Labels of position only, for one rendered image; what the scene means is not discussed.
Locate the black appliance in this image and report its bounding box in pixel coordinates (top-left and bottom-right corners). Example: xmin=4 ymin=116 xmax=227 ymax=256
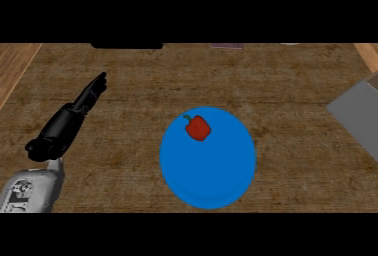
xmin=90 ymin=42 xmax=164 ymax=50

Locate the purple flat object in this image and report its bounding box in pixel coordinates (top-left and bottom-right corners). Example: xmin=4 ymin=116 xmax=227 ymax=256
xmin=210 ymin=42 xmax=245 ymax=50

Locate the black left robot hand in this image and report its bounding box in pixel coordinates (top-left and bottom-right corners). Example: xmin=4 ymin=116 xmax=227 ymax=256
xmin=24 ymin=71 xmax=109 ymax=163

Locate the blue oval plate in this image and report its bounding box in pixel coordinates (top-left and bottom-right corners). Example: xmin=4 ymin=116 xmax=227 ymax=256
xmin=158 ymin=106 xmax=258 ymax=211

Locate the grey cardboard box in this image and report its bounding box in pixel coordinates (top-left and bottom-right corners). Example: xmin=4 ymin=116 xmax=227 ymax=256
xmin=325 ymin=71 xmax=378 ymax=163

